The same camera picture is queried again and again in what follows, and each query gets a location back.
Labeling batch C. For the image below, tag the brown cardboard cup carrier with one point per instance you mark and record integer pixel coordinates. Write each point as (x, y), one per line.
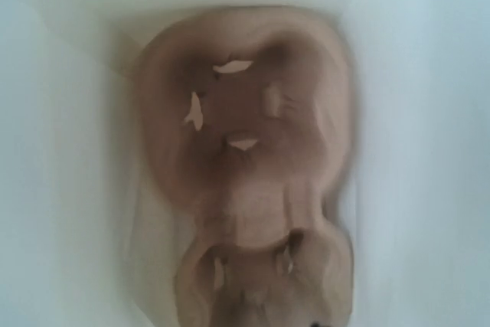
(246, 116)

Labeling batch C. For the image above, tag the cream paper bag with handles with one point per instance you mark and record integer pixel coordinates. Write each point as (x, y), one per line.
(416, 204)

